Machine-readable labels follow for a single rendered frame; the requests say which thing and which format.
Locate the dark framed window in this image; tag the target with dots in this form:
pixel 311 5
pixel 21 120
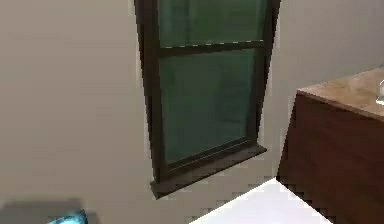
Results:
pixel 206 103

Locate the brown wooden cabinet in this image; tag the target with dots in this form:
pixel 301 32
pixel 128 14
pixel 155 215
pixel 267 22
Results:
pixel 336 146

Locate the teal blue object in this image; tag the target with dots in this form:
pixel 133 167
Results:
pixel 68 218

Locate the clear glass object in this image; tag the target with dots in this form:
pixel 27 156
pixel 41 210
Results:
pixel 381 94

